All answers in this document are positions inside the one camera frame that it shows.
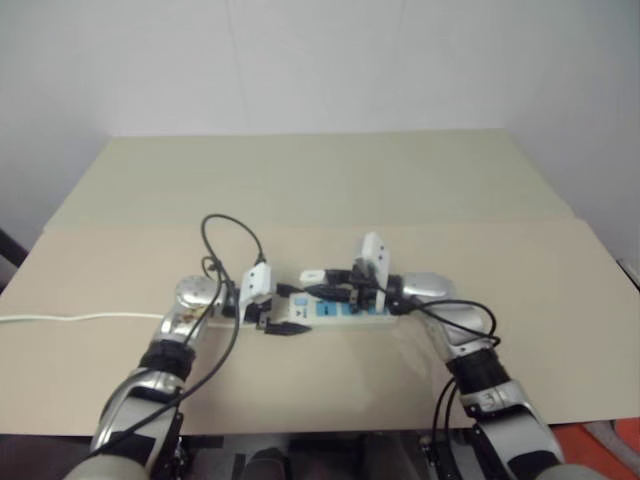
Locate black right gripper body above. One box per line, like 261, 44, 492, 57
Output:
347, 258, 387, 309

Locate orange object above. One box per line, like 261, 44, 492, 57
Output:
574, 418, 640, 480

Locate white blue power strip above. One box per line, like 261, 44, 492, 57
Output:
272, 285, 402, 332

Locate dark rounded shape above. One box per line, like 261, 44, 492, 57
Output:
239, 446, 292, 480

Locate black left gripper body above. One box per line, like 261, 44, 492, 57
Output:
244, 293, 282, 332

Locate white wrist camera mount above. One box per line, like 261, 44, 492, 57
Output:
353, 231, 391, 314
238, 264, 276, 322

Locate white power strip cord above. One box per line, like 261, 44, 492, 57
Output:
0, 310, 242, 329

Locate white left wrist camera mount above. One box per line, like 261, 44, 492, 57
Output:
238, 264, 276, 322

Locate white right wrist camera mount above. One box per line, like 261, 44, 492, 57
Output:
353, 231, 391, 314

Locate dark slatted object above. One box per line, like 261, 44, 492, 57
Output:
0, 227, 27, 282

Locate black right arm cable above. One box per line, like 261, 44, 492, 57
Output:
372, 282, 502, 454

